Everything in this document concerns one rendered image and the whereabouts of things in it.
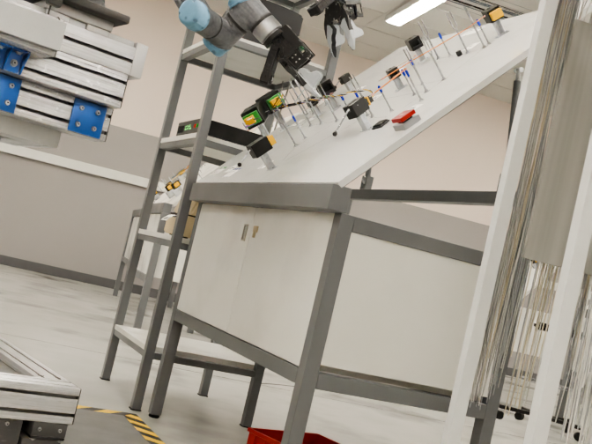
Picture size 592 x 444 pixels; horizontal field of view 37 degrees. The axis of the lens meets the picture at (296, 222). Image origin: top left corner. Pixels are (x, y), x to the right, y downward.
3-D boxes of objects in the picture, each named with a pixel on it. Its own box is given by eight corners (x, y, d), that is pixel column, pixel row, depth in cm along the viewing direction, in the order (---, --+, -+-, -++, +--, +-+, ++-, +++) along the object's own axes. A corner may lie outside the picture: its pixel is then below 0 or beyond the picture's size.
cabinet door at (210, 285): (225, 331, 271) (255, 207, 274) (175, 308, 321) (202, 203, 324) (231, 333, 272) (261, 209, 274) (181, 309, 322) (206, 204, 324)
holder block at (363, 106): (349, 120, 254) (342, 107, 253) (360, 110, 257) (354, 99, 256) (358, 117, 250) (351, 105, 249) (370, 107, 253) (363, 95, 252)
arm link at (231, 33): (189, 30, 244) (218, 3, 241) (210, 44, 254) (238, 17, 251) (203, 49, 241) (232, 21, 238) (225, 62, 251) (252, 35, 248)
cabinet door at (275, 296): (295, 366, 221) (331, 212, 223) (224, 331, 271) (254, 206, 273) (305, 367, 222) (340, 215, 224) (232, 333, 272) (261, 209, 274)
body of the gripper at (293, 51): (312, 55, 239) (283, 22, 240) (289, 77, 241) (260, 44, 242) (317, 57, 247) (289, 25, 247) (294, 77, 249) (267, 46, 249)
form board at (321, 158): (198, 186, 327) (196, 181, 327) (401, 51, 359) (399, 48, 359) (341, 188, 219) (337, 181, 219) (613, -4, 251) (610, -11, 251)
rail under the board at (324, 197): (327, 208, 218) (333, 182, 218) (188, 199, 326) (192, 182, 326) (346, 213, 220) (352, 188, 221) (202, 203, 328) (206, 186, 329)
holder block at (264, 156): (246, 183, 275) (229, 157, 273) (277, 163, 279) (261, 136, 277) (251, 184, 271) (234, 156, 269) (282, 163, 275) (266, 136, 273)
